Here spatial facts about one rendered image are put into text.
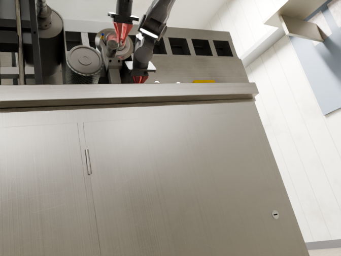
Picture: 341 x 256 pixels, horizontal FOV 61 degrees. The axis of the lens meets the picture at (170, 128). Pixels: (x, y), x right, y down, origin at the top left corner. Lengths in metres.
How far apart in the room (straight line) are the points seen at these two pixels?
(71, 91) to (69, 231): 0.30
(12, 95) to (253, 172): 0.61
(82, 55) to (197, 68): 0.78
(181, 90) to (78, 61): 0.46
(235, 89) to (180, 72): 0.80
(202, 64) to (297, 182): 2.38
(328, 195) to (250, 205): 2.82
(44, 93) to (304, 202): 3.38
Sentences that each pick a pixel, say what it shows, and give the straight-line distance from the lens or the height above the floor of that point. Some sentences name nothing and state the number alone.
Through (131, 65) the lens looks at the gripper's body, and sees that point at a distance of 1.06.
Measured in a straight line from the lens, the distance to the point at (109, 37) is 1.16.
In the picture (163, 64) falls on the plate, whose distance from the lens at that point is 1.62.
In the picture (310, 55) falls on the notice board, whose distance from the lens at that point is 3.62.
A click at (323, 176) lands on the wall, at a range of 3.57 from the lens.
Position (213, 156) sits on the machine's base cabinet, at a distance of 0.77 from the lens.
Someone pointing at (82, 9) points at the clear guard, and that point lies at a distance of 1.69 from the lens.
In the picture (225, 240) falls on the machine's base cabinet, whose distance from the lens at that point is 0.73.
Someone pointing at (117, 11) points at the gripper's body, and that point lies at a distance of 1.11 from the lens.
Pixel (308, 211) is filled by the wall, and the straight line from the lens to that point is 3.75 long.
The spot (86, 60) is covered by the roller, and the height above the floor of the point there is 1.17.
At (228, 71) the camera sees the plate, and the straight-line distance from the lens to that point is 1.81.
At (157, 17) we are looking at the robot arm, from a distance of 0.98.
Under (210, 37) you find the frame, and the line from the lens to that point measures 1.91.
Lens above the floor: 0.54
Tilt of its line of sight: 19 degrees up
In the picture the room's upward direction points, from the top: 14 degrees counter-clockwise
